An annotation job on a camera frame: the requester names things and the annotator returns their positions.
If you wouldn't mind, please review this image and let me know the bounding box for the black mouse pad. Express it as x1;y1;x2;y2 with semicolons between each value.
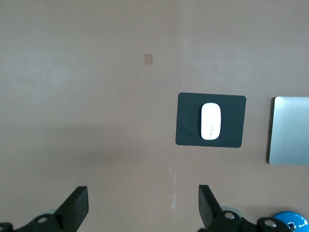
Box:
175;92;247;148

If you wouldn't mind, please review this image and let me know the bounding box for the blue desk lamp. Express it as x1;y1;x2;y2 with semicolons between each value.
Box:
271;210;309;232

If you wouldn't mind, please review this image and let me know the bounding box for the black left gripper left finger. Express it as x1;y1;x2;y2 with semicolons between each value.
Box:
0;185;89;232

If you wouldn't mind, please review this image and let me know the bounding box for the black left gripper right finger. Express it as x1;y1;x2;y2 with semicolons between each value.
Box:
197;185;293;232

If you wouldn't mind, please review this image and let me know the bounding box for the silver closed laptop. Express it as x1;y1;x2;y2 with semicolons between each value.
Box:
267;96;309;166

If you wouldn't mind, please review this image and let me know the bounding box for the white computer mouse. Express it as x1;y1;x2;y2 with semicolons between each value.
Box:
200;102;222;141

